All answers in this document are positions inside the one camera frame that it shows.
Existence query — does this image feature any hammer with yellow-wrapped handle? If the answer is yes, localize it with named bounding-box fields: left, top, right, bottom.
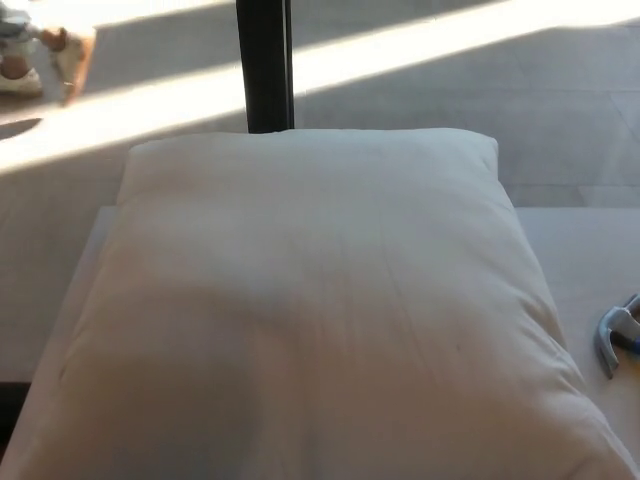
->
left=591, top=293, right=640, bottom=380

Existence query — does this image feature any white and tan sneaker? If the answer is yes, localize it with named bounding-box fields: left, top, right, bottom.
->
left=46, top=25, right=98, bottom=108

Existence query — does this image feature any black vertical post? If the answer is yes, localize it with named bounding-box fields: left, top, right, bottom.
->
left=235, top=0, right=297, bottom=134

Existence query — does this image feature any person leg in jeans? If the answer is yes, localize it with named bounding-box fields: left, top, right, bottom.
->
left=0, top=0, right=39, bottom=76

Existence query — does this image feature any white pillow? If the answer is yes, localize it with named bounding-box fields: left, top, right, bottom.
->
left=9, top=127, right=639, bottom=480

